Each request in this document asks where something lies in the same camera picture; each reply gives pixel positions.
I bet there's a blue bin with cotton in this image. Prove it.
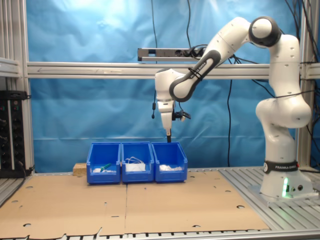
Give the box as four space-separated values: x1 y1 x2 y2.
151 141 188 184

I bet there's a stack of white face masks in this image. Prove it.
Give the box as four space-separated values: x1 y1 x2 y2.
124 156 147 173

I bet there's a blue bin with masks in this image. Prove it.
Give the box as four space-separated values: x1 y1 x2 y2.
120 141 155 184

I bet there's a grey power strip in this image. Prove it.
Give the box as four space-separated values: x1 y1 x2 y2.
137 47 209 62

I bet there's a blue bin with tubes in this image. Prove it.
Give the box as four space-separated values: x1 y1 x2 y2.
86 142 123 186

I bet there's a chipboard wood block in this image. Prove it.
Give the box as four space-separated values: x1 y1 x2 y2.
72 162 88 177

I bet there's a horizontal aluminium beam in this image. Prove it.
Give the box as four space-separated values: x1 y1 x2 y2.
26 61 305 80

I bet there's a brown cardboard sheet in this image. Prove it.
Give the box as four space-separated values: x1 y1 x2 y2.
0 169 271 240

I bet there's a black socket rack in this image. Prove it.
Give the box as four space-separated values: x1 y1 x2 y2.
0 90 32 179

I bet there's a short aluminium shelf beam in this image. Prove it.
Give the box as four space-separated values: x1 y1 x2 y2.
0 57 21 77

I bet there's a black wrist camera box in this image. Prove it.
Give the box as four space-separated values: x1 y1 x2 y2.
172 109 192 123

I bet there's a hanging black cable with ferrite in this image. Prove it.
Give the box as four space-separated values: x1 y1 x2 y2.
150 0 159 119

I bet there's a long hanging black cable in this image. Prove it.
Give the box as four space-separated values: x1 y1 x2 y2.
226 79 234 168

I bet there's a thin hanging black cable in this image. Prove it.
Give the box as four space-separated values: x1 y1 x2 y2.
186 0 193 49

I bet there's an aluminium frame post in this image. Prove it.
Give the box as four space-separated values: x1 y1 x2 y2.
0 0 35 176
296 0 320 171

